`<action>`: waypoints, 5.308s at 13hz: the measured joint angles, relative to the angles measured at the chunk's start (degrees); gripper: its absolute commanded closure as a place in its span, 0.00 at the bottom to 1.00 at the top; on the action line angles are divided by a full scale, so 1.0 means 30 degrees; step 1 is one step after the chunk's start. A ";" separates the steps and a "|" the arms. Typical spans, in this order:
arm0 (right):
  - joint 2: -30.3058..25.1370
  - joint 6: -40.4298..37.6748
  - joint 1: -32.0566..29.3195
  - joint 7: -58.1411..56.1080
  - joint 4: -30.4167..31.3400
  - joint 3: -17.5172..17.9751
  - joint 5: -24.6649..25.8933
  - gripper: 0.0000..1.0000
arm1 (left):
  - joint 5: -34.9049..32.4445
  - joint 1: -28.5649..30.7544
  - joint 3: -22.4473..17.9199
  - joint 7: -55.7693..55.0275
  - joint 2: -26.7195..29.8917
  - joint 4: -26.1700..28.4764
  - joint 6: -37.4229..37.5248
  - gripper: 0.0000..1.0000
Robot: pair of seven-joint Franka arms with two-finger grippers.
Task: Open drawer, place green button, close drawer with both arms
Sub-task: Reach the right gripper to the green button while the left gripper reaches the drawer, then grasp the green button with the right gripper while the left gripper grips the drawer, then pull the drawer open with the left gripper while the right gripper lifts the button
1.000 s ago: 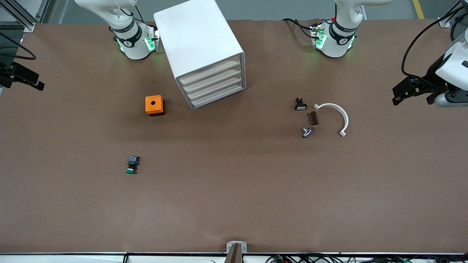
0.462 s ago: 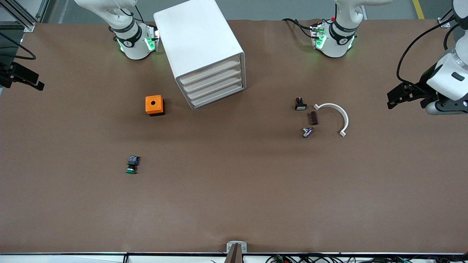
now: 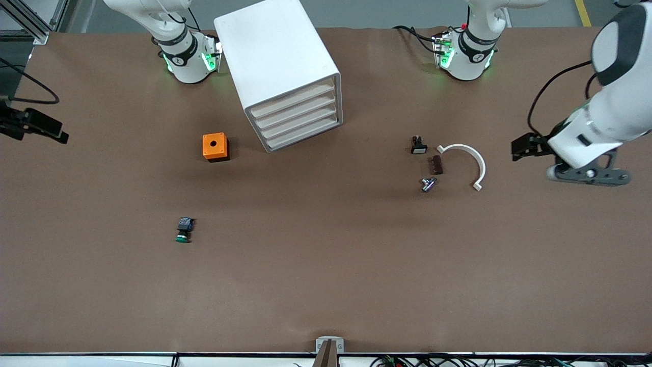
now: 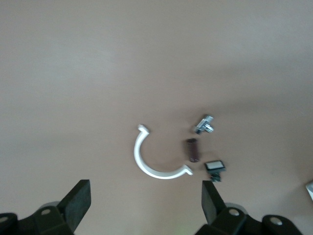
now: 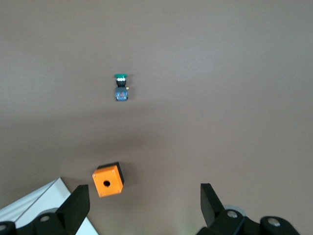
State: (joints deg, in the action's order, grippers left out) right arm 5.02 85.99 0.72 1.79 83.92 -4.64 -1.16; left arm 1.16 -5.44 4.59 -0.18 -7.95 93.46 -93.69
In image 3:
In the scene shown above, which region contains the green push button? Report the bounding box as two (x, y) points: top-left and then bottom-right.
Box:
(175, 217), (195, 244)

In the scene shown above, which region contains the orange box with hole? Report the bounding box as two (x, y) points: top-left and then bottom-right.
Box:
(202, 133), (230, 163)

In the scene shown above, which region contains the brown table mat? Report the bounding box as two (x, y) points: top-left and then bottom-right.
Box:
(0, 25), (652, 356)

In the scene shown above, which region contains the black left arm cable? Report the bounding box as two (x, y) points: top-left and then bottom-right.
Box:
(527, 60), (596, 136)

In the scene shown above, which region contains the white curved bracket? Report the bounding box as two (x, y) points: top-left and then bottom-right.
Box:
(437, 144), (487, 192)

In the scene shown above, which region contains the aluminium frame strut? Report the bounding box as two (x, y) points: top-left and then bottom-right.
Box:
(0, 0), (70, 45)

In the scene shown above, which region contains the black base cable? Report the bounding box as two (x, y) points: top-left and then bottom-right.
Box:
(392, 24), (440, 55)

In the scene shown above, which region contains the black cable bundle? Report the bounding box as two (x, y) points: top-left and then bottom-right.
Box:
(371, 354), (652, 367)

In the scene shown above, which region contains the white table edge rail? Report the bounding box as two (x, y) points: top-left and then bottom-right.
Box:
(0, 353), (652, 367)

